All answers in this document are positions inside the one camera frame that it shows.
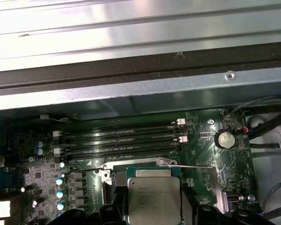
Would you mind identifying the silver CPU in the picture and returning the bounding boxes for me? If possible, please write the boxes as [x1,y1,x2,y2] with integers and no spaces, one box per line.
[126,166,183,225]

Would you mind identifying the CPU socket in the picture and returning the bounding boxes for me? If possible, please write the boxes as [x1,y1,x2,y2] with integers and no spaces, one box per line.
[100,159,185,225]

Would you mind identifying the coin cell battery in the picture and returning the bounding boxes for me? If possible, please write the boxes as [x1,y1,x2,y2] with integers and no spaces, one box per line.
[214,130,236,149]

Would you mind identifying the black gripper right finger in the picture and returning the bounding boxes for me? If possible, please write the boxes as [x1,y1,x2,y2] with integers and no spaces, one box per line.
[179,187,269,225]

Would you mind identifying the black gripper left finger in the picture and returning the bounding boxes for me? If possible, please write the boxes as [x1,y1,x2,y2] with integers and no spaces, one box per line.
[48,186,130,225]

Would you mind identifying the black PC case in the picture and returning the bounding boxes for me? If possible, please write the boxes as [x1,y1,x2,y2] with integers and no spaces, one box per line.
[0,45,281,225]

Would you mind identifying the black RAM slot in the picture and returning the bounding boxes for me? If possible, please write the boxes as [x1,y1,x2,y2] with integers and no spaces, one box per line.
[52,118,187,139]
[60,126,185,146]
[60,142,185,162]
[53,135,188,157]

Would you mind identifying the green motherboard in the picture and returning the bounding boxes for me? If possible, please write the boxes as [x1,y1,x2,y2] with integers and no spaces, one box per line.
[4,109,258,225]

